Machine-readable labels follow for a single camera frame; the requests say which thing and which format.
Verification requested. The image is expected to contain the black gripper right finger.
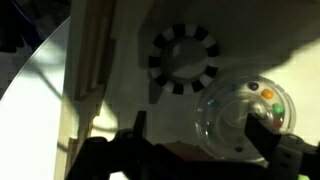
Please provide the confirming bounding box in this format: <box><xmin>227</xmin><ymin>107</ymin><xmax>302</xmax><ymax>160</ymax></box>
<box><xmin>245</xmin><ymin>113</ymin><xmax>281</xmax><ymax>161</ymax></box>

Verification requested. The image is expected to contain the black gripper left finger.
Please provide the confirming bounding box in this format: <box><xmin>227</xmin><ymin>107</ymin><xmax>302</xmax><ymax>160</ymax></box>
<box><xmin>133</xmin><ymin>111</ymin><xmax>147</xmax><ymax>138</ymax></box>

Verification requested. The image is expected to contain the clear ring with beads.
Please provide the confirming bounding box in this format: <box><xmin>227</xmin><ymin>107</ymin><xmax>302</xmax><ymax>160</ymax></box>
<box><xmin>194</xmin><ymin>75</ymin><xmax>297</xmax><ymax>163</ymax></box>

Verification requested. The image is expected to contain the wooden tray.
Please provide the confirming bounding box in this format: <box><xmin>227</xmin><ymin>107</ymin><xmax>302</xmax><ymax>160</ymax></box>
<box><xmin>55</xmin><ymin>0</ymin><xmax>319</xmax><ymax>180</ymax></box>

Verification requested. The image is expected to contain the white round table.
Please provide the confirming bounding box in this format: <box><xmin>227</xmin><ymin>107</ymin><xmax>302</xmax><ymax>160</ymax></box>
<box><xmin>0</xmin><ymin>20</ymin><xmax>70</xmax><ymax>180</ymax></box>

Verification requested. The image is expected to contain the black white striped ring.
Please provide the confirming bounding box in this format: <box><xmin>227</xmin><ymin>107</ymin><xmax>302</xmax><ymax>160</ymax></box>
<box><xmin>147</xmin><ymin>23</ymin><xmax>221</xmax><ymax>95</ymax></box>

